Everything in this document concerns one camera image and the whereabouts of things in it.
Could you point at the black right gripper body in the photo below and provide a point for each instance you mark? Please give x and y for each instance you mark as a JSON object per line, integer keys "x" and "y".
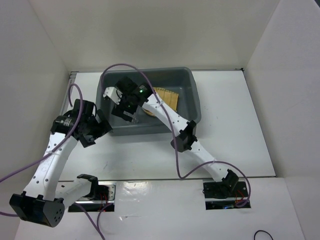
{"x": 125, "y": 104}

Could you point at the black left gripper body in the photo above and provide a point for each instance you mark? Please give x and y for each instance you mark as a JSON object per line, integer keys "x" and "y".
{"x": 94, "y": 129}

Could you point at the woven bamboo tray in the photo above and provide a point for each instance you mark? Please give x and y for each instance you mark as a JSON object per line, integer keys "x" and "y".
{"x": 169, "y": 97}

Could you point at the clear plastic cup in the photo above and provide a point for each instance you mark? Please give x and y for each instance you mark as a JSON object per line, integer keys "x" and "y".
{"x": 132, "y": 117}

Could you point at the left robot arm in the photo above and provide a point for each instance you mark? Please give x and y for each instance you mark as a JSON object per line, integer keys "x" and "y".
{"x": 43, "y": 201}

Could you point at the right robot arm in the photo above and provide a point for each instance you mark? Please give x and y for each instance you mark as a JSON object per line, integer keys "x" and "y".
{"x": 128, "y": 96}

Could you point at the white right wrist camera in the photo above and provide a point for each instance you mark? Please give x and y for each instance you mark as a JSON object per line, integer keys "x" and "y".
{"x": 113, "y": 94}

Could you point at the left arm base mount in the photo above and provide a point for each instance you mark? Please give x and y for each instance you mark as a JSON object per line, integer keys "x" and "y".
{"x": 104, "y": 200}

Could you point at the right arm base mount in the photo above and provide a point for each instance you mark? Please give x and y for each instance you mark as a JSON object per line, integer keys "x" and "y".
{"x": 215, "y": 200}

